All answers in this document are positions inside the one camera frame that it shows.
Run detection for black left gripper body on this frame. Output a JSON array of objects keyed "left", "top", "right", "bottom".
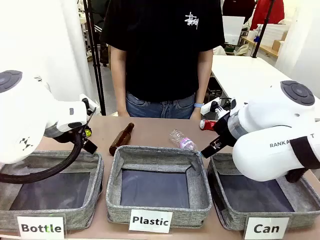
[{"left": 53, "top": 121, "right": 88, "bottom": 144}]

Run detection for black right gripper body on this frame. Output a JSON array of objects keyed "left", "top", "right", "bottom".
[{"left": 213, "top": 114, "right": 237, "bottom": 148}]

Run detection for clear plastic bottle pink label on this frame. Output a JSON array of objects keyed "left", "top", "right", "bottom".
[{"left": 169, "top": 128, "right": 197, "bottom": 151}]

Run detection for brown glass bottle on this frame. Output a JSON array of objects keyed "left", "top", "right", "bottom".
[{"left": 108, "top": 122, "right": 136, "bottom": 157}]

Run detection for person right forearm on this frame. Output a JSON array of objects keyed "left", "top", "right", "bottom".
[{"left": 110, "top": 45, "right": 129, "bottom": 114}]

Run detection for person left forearm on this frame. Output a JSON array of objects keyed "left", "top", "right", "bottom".
[{"left": 193, "top": 48, "right": 214, "bottom": 105}]

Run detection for crushed red soda can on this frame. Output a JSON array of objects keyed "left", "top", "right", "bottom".
[{"left": 199, "top": 118, "right": 219, "bottom": 132}]

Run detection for grey fabric basket can label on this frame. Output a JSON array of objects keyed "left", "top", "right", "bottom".
[{"left": 207, "top": 152, "right": 320, "bottom": 232}]

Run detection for grey fabric basket bottle label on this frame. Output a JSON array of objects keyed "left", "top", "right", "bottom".
[{"left": 0, "top": 149, "right": 105, "bottom": 232}]

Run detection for grey fabric basket plastic label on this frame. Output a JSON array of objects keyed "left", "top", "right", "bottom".
[{"left": 105, "top": 145, "right": 213, "bottom": 229}]

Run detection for white Can label card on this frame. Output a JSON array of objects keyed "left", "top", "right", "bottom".
[{"left": 244, "top": 216, "right": 291, "bottom": 240}]

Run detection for person left hand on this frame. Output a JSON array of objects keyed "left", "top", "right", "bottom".
[{"left": 190, "top": 107, "right": 202, "bottom": 120}]

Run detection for white background table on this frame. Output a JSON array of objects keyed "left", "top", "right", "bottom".
[{"left": 210, "top": 54, "right": 294, "bottom": 101}]

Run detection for blue jeans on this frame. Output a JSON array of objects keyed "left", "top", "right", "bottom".
[{"left": 125, "top": 91, "right": 196, "bottom": 120}]

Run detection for beige fabric bag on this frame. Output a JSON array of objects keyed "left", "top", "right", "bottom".
[{"left": 212, "top": 43, "right": 251, "bottom": 56}]

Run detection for white Plastic label card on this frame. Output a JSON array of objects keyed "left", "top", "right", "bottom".
[{"left": 128, "top": 209, "right": 174, "bottom": 234}]

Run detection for white Bottle label card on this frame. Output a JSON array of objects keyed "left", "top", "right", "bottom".
[{"left": 16, "top": 215, "right": 66, "bottom": 240}]

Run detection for brown cardboard box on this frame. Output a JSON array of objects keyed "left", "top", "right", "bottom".
[{"left": 271, "top": 32, "right": 288, "bottom": 50}]

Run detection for white cardboard box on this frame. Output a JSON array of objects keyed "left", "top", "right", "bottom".
[{"left": 222, "top": 15, "right": 246, "bottom": 46}]

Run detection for black t-shirt torso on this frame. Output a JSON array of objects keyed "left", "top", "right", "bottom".
[{"left": 99, "top": 0, "right": 226, "bottom": 103}]

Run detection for stack of white boxes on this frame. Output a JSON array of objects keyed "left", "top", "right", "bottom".
[{"left": 256, "top": 23, "right": 289, "bottom": 49}]

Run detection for black light stand pole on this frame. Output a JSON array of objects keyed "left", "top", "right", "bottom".
[{"left": 251, "top": 0, "right": 276, "bottom": 59}]

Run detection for red hanging garment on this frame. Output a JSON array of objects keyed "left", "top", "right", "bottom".
[{"left": 249, "top": 0, "right": 285, "bottom": 31}]

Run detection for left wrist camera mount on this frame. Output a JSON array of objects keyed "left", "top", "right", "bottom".
[{"left": 79, "top": 94, "right": 97, "bottom": 123}]

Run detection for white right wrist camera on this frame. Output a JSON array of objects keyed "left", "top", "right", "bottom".
[{"left": 200, "top": 98, "right": 237, "bottom": 119}]

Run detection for black corrugated cable sleeve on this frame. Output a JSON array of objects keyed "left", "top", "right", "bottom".
[{"left": 0, "top": 129, "right": 85, "bottom": 185}]

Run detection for black strap on arm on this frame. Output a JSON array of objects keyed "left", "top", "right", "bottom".
[{"left": 284, "top": 136, "right": 320, "bottom": 184}]

